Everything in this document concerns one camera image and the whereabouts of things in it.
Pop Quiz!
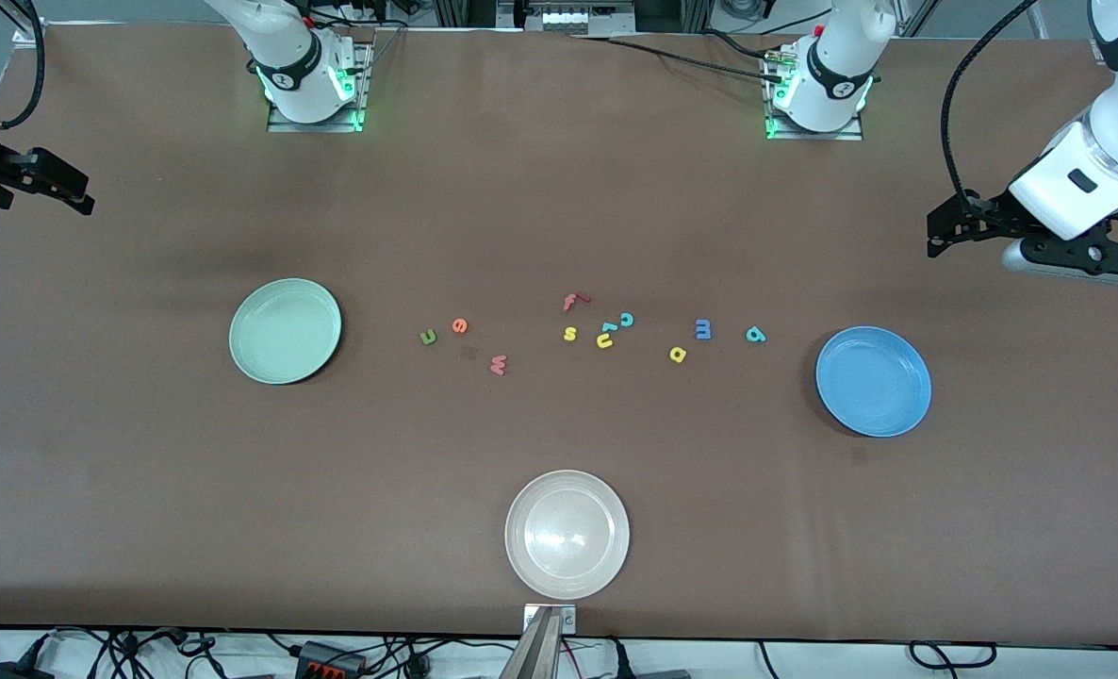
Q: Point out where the blue plate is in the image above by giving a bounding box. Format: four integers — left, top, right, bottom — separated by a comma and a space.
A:
814, 325, 933, 439

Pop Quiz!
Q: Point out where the aluminium corner post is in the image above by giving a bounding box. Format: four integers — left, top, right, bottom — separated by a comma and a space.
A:
10, 0, 48, 47

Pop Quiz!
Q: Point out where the beige plate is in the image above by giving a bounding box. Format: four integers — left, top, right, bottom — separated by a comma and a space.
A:
504, 470, 632, 601

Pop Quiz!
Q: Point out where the black orange power strip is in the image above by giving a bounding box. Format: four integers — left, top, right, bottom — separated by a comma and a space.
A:
293, 640, 369, 677

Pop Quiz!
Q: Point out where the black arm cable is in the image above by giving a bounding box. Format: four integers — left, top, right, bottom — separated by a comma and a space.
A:
940, 0, 1041, 204
0, 0, 48, 130

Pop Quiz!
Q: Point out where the long black table cable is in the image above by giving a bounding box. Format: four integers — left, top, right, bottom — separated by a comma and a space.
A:
568, 36, 786, 83

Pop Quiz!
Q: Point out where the looped black floor cable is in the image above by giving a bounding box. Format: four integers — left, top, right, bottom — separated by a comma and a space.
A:
908, 640, 999, 672

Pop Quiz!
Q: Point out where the aluminium camera pole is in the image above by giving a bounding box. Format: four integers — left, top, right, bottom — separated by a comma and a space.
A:
498, 608, 566, 679

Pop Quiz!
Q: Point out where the silver control box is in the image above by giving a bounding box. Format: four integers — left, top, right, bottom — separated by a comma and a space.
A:
497, 0, 637, 37

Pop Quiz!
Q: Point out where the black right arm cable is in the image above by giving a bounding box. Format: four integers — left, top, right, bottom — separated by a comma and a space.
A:
0, 0, 48, 130

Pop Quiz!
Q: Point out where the light green plate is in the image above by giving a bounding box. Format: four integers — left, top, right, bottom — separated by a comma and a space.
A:
228, 277, 343, 386

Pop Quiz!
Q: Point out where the silver camera mount bracket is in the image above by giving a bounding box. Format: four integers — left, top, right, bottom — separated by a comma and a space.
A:
522, 604, 578, 635

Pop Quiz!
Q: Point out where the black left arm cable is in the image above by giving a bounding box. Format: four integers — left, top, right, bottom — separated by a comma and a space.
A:
940, 0, 1041, 204

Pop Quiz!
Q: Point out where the tangled black floor cable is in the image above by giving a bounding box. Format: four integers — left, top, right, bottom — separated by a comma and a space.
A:
45, 627, 225, 679

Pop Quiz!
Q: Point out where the short black table cable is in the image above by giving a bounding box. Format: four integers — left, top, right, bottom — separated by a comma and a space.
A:
705, 30, 779, 61

